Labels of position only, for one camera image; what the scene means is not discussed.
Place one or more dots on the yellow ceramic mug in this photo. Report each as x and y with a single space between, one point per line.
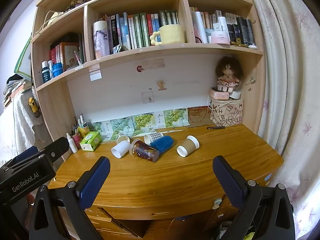
171 35

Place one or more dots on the plain white cup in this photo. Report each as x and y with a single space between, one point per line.
121 148

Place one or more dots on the pink cosmetic jar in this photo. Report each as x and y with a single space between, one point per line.
220 38

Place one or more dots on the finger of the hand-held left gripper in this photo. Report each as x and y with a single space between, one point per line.
25 155
56 148

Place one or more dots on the red small bottle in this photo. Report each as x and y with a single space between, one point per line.
77 140

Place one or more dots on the cream cloth bag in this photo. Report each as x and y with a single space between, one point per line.
53 17

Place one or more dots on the floral white curtain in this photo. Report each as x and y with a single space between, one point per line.
287 80

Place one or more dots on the red round sticker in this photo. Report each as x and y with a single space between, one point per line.
140 68

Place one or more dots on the white paper label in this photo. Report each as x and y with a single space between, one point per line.
95 73

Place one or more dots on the green tissue box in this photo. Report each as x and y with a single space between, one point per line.
90 141

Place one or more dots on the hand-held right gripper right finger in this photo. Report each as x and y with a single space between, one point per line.
230 182

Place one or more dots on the pink small box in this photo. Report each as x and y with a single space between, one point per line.
219 95

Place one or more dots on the wooden bookshelf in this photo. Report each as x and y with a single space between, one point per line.
257 92

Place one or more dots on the row of red books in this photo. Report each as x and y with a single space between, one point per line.
66 53

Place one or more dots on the patterned storage box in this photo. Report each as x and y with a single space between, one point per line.
227 115

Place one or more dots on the floral tumbler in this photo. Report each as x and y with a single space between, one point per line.
101 41

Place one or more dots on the blue cup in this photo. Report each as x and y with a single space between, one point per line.
163 143

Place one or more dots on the black pen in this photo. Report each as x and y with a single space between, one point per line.
216 127

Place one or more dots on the wooden desk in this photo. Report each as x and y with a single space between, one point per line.
175 177

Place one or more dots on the slim white bottle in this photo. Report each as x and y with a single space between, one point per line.
50 66

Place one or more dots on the pile of stacked books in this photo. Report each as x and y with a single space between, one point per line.
13 91

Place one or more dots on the white adhesive hook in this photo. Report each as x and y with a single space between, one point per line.
216 203

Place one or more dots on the leaf print card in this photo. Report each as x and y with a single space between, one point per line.
121 126
102 129
175 117
143 121

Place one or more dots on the brown-haired doll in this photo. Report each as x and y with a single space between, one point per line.
228 72

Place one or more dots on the dark patterned paper cup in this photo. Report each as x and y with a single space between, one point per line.
146 152

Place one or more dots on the row of cosmetic bottles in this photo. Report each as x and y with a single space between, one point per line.
207 17

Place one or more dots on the row of green-spined books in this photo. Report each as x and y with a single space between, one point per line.
140 28

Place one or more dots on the checkered paper cup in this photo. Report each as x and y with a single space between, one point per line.
155 137

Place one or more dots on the tall white bottle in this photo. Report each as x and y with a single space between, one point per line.
200 27

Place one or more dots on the brown sleeve paper cup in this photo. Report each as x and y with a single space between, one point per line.
190 144

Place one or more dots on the dark glass bottle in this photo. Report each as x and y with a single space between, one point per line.
45 72

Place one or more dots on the short white bottle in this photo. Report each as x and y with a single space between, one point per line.
222 23

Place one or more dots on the white lace cloth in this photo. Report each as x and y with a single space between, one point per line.
17 125

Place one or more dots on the patterned handbag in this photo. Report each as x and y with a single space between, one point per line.
78 0

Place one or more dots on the bear sticker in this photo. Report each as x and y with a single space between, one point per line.
162 85

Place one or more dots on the brown printed card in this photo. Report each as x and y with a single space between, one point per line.
198 116

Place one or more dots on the small white paper cup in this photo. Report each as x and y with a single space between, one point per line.
125 140

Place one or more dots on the white spray bottle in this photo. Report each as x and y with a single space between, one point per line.
72 143

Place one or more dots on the clear wall hook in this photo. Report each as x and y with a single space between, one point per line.
148 98

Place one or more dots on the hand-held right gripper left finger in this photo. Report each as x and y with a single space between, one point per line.
96 180

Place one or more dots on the blue jar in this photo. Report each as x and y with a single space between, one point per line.
57 69

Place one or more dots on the green-edged board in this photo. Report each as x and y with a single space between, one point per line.
23 60

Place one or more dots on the white round device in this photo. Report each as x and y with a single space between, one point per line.
235 95

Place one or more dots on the black spray can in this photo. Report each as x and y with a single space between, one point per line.
241 30
250 31

